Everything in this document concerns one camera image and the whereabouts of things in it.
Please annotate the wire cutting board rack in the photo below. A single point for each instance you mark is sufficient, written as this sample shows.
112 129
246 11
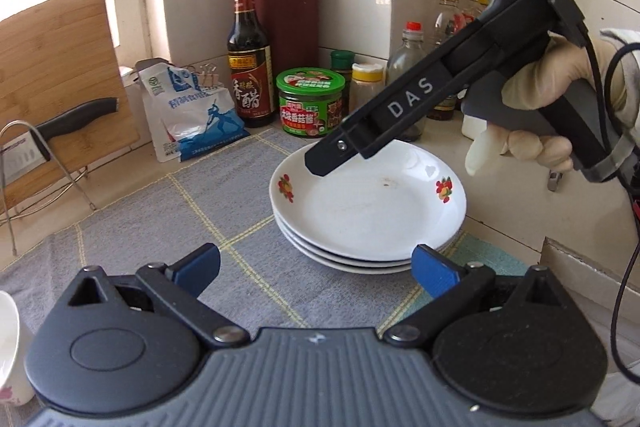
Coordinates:
29 183

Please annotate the white plate back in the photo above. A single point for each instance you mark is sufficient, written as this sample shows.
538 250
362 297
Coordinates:
372 209

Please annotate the cooking oil bottle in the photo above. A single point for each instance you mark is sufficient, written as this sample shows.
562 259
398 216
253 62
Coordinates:
453 16

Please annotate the white plate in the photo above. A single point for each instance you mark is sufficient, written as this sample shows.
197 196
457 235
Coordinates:
334 257
372 209

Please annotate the green lid sauce jar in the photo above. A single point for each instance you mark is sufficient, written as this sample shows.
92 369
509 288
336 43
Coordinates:
310 101

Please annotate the grey teal table towel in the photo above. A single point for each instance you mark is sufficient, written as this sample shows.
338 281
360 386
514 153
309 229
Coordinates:
141 211

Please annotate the yellow lid spice jar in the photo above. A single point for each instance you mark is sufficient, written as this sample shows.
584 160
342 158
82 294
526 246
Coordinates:
367 82

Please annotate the white plastic container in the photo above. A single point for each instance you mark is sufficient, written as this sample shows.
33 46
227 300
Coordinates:
473 127

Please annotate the bamboo cutting board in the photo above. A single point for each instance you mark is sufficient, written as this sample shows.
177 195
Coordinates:
55 56

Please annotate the santoku kitchen knife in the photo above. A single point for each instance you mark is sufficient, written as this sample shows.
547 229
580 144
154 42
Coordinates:
70 121

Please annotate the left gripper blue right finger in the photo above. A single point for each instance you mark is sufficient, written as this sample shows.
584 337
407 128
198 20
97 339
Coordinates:
434 272

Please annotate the dark vinegar bottle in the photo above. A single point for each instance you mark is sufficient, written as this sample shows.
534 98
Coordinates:
249 60

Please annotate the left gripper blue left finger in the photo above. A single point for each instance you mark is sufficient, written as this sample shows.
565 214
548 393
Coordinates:
197 270

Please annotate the green cap small jar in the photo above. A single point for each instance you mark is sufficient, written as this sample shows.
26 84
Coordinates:
341 62

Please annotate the white blue salt bag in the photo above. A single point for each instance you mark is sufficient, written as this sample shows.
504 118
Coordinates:
187 117

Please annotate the white floral bowl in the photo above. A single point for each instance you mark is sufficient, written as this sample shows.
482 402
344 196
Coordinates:
15 341

